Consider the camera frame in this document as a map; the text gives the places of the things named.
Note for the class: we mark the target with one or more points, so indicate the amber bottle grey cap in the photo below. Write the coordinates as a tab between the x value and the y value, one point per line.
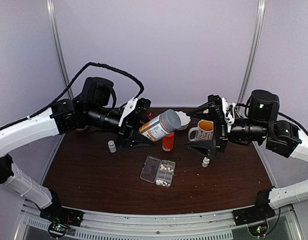
161	126

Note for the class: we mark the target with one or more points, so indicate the red patterned plate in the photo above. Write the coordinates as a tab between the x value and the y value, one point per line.
150	115

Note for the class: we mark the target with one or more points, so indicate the right aluminium frame post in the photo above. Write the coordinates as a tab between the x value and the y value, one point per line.
258	28

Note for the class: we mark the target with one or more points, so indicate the small white pill bottle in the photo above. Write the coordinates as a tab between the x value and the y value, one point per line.
205	162
112	146

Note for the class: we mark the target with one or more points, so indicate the orange pill bottle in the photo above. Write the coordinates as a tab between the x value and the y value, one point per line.
168	142

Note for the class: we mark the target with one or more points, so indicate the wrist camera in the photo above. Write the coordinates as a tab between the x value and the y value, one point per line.
135	111
220	110

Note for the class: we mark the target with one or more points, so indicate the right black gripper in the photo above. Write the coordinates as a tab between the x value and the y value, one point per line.
220	132

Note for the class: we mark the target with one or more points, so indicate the white fluted bowl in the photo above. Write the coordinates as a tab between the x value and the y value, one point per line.
185	120

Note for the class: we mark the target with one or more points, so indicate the left circuit board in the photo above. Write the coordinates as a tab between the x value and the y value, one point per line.
57	230

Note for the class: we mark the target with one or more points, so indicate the white pills in organizer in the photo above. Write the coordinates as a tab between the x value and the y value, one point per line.
161	182

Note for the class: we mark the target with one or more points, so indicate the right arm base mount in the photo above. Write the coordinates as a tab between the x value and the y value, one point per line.
252	214

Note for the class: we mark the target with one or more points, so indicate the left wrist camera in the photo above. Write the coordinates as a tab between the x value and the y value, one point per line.
135	111

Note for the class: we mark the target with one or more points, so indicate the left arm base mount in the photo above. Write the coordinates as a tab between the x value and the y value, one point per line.
67	217

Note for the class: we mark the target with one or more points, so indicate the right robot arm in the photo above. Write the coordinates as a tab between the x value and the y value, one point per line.
259	120

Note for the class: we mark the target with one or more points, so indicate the beige pills in organizer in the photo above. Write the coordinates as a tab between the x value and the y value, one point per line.
166	168

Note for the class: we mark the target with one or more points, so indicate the clear pill organizer box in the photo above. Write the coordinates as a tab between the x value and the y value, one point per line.
151	170

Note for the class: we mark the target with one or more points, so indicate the aluminium front rail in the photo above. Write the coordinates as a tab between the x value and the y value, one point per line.
219	225

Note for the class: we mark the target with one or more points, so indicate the white rice bowl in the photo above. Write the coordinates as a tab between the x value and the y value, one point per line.
83	130

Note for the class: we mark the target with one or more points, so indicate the aluminium frame post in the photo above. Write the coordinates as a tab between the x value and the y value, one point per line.
258	28
57	42

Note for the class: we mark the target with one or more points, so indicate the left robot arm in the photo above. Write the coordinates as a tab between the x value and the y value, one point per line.
89	108

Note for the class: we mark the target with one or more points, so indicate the yellow inside patterned mug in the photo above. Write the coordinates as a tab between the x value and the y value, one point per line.
203	131

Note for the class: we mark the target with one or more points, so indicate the right circuit board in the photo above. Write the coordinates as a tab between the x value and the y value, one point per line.
259	229

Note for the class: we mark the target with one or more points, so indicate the circuit board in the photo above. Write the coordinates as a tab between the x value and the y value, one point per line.
57	230
259	229

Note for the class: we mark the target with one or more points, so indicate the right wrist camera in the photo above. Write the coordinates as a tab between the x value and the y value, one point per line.
220	110

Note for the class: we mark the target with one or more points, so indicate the left aluminium frame post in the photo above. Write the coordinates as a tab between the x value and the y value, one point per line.
57	42

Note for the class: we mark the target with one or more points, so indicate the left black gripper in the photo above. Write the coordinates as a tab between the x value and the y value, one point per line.
124	135

